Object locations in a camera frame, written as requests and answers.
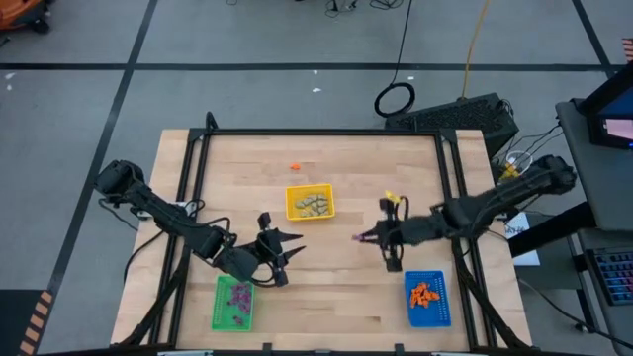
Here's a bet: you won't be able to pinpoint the grey desk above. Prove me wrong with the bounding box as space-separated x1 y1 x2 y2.
554 97 633 356

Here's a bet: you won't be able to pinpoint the black coiled cable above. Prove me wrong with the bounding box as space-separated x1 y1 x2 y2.
374 0 417 119

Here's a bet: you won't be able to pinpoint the black mat orange stripes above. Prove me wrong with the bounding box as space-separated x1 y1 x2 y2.
0 289 55 356

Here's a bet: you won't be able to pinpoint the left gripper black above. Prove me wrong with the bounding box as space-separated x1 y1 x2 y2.
217 212 307 289

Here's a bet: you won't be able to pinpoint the white paper sheet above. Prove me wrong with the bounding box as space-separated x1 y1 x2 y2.
503 213 541 267

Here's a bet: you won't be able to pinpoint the white coiled cable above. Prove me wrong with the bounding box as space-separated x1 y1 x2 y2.
496 149 534 182

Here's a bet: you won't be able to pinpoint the black monitor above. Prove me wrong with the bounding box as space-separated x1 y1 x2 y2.
578 61 633 149

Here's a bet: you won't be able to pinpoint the blue plastic basket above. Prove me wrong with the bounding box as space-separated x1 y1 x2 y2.
404 269 452 328

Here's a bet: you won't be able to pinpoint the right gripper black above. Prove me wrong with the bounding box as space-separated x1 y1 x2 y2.
359 198 427 273

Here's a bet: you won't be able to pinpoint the yellow plastic basket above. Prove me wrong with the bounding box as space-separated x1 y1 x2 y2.
285 183 337 222

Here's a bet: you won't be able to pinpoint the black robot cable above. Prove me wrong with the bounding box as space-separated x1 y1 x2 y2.
98 197 167 286

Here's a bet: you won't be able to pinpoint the black computer case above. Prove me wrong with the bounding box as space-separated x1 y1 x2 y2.
384 92 520 159

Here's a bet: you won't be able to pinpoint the black floor cable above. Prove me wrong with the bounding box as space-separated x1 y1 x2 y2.
516 279 633 350

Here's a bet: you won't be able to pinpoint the yellow cable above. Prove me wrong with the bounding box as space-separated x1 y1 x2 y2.
460 0 492 100

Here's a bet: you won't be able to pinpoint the green plastic basket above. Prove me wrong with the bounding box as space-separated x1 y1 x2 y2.
211 274 257 332

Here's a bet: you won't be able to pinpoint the orange machine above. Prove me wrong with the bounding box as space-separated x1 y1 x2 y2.
0 0 50 34

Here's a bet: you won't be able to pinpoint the backlit keyboard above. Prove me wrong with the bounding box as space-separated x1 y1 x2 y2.
590 248 633 307

